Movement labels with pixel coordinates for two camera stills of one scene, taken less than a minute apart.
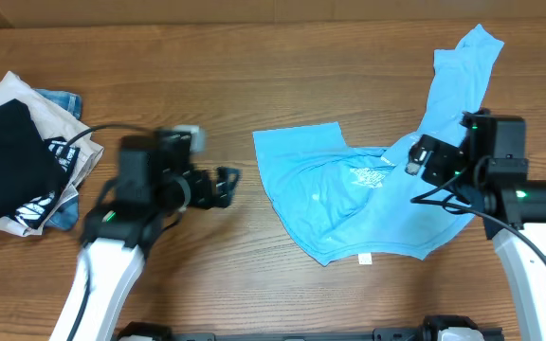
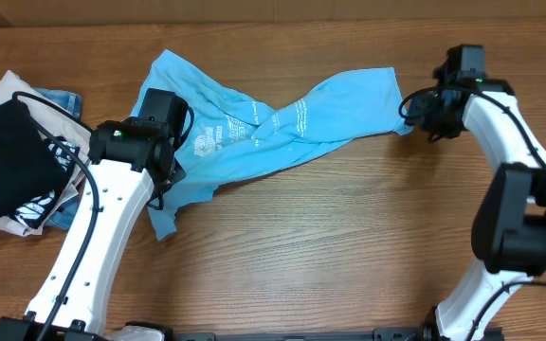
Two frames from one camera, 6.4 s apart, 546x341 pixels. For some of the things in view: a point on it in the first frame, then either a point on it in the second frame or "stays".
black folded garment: x=10 y=163 stays
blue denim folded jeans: x=70 y=101 stays
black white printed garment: x=36 y=211 stays
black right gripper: x=435 y=152 -> x=420 y=113
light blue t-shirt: x=337 y=201 -> x=227 y=132
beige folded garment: x=57 y=123 stays
